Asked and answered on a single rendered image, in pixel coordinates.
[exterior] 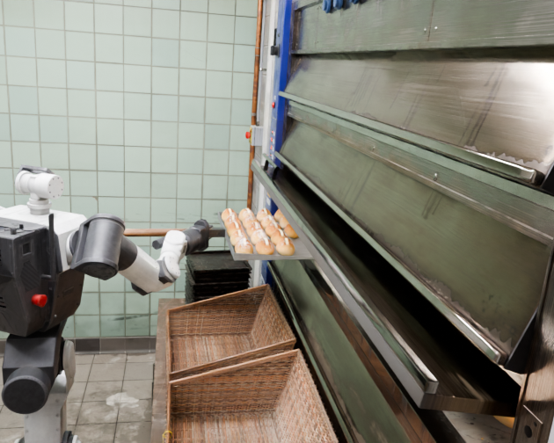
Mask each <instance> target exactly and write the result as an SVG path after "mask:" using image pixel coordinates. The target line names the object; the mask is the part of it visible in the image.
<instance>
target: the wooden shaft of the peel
mask: <svg viewBox="0 0 554 443"><path fill-rule="evenodd" d="M171 230H177V231H180V232H181V231H183V230H185V229H125V231H124V233H123V235H124V236H166V235H167V233H168V232H169V231H171Z"/></svg>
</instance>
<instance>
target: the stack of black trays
mask: <svg viewBox="0 0 554 443"><path fill-rule="evenodd" d="M185 267H186V271H187V272H185V274H186V277H185V278H186V285H185V292H186V293H185V297H186V301H185V304H190V303H193V302H197V301H203V300H207V299H209V298H214V297H217V296H221V295H225V294H231V293H233V292H234V293H235V292H237V291H239V290H240V291H241V290H245V289H248V287H250V285H249V284H248V283H250V281H249V279H251V276H250V275H249V273H251V270H252V268H251V266H250V265H249V263H248V262H247V260H234V259H233V257H232V255H231V252H230V250H223V251H195V252H193V253H191V254H189V255H187V256H186V264H185Z"/></svg>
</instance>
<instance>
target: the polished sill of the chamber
mask: <svg viewBox="0 0 554 443"><path fill-rule="evenodd" d="M304 261H305V263H306V264H307V266H308V267H309V269H310V270H311V272H312V273H313V275H314V276H315V278H316V279H317V281H318V283H319V284H320V286H321V288H323V290H324V292H325V293H326V295H327V296H328V298H329V299H330V301H331V303H332V305H333V306H334V308H335V309H336V310H337V311H338V313H339V315H340V317H341V318H342V320H343V321H344V323H345V324H346V326H347V328H348V329H349V330H350V331H351V333H352V335H353V336H354V338H355V340H356V341H357V343H358V344H359V346H360V347H361V349H362V350H363V352H364V353H365V355H366V356H367V358H368V360H369V361H370V363H371V365H372V366H373V368H374V369H375V370H376V372H377V373H378V375H379V376H380V378H381V379H382V381H383V383H384V385H385V386H386V388H387V389H388V390H389V392H390V393H391V395H392V397H393V398H394V400H395V401H396V403H397V405H398V406H399V408H400V409H401V411H402V412H403V413H404V415H405V417H406V418H407V420H408V421H409V423H410V424H411V426H412V428H413V430H414V431H415V432H416V433H417V435H418V436H419V438H420V440H421V441H422V443H466V442H465V440H464V439H463V437H462V436H461V435H460V433H459V432H458V431H457V429H456V428H455V427H454V426H453V425H452V424H451V422H450V421H449V420H448V418H447V417H446V415H445V414H444V413H443V411H442V410H428V409H421V408H419V407H418V405H417V404H416V403H415V402H414V401H413V399H412V397H411V396H410V395H409V393H408V392H407V390H406V389H405V387H404V386H403V384H402V383H401V381H400V380H399V379H398V378H397V376H396V375H395V373H394V372H393V370H392V369H391V368H390V366H389V364H388V363H387V362H386V360H385V359H384V357H383V356H382V355H381V353H380V352H379V351H378V349H377V348H376V346H375V345H374V343H373V342H372V340H371V339H370V338H369V336H368V334H367V333H366V331H365V330H363V328H362V327H361V325H360V323H359V322H358V321H357V319H356V318H355V316H354V314H353V313H352V312H351V310H350V309H349V307H348V306H347V305H346V304H345V302H344V301H343V299H342V298H341V297H340V295H339V293H338V292H337V290H336V289H335V288H334V286H333V285H332V283H331V282H330V281H329V280H328V278H327V277H326V275H325V274H324V272H323V271H322V269H321V268H320V266H319V265H318V264H317V262H316V260H315V259H304Z"/></svg>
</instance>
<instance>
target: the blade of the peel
mask: <svg viewBox="0 0 554 443"><path fill-rule="evenodd" d="M222 213H223V212H218V216H217V218H218V220H219V222H220V225H221V227H224V228H225V238H226V241H227V243H228V246H229V248H230V252H231V255H232V257H233V259H234V260H281V259H314V258H313V257H312V256H311V254H310V252H309V251H308V249H307V248H306V247H305V245H304V244H303V242H302V241H301V239H300V238H299V237H298V238H291V237H288V238H289V239H290V240H291V241H292V242H293V244H294V246H295V252H294V254H293V255H292V256H282V255H281V254H279V253H278V251H277V250H276V245H274V244H273V247H274V252H273V255H266V254H258V253H257V251H256V246H255V245H253V244H252V242H251V237H250V236H248V234H247V232H246V230H247V229H245V228H244V226H243V223H242V222H241V221H240V220H239V221H240V223H241V226H242V227H243V229H244V232H245V234H246V235H247V238H248V240H249V241H250V242H251V245H252V247H253V253H252V254H250V253H236V252H235V246H233V245H232V244H231V241H230V236H229V235H228V233H227V229H226V227H225V225H224V221H223V220H222Z"/></svg>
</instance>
